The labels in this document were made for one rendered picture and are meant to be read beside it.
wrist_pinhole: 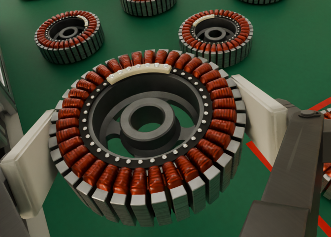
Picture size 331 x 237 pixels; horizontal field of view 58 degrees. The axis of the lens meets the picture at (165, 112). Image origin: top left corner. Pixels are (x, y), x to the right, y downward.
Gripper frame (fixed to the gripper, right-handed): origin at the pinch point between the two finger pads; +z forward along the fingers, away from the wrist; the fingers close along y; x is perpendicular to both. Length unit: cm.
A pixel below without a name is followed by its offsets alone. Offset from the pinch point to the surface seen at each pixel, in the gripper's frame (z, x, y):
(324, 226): 5.8, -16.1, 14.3
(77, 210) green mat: 11.6, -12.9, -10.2
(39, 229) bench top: 10.7, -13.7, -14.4
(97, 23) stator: 36.6, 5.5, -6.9
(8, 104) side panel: 25.4, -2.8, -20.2
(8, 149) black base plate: 19.7, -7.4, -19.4
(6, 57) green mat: 38.3, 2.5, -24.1
